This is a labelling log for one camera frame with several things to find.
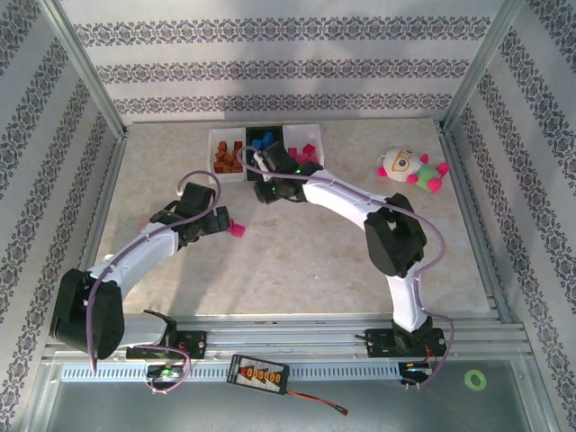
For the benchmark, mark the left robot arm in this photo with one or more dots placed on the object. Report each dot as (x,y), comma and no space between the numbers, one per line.
(85,315)

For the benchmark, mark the small controller circuit board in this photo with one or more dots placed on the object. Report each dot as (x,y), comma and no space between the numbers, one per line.
(416,370)
(163,372)

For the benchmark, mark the black power distribution board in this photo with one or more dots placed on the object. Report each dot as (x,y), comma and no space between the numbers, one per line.
(258,373)

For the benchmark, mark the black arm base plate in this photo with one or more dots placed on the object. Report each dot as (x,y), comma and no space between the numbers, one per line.
(195,344)
(378,344)

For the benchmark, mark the aluminium frame post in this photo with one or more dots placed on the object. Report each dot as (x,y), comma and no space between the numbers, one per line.
(485,63)
(84,63)

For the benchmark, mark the blue lego brick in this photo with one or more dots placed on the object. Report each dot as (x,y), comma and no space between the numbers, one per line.
(269,137)
(259,144)

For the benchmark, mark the pink card package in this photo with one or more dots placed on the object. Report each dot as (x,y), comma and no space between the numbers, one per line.
(143,223)

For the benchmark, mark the aluminium side rail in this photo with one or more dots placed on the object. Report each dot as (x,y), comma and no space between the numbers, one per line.
(468,198)
(105,198)

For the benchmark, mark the white plastic bin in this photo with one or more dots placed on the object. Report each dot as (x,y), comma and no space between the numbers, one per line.
(299,135)
(227,178)

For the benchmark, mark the aluminium front rail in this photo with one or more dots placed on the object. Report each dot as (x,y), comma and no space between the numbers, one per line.
(288,335)

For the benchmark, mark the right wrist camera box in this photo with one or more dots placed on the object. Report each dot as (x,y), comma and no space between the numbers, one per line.
(259,159)

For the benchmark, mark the plush toy with glasses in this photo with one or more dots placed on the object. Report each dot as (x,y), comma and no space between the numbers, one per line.
(400,164)

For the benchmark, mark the orange lego brick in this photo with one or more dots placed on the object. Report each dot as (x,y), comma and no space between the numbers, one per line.
(222,147)
(237,146)
(236,168)
(229,158)
(219,168)
(218,158)

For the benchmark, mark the pink lego brick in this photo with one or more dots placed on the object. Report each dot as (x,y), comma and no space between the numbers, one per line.
(292,153)
(303,158)
(237,230)
(308,148)
(315,160)

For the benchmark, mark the black plastic bin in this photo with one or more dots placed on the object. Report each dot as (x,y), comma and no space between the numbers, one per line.
(252,134)

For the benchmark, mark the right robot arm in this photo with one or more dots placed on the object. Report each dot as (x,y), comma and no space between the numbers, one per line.
(396,234)

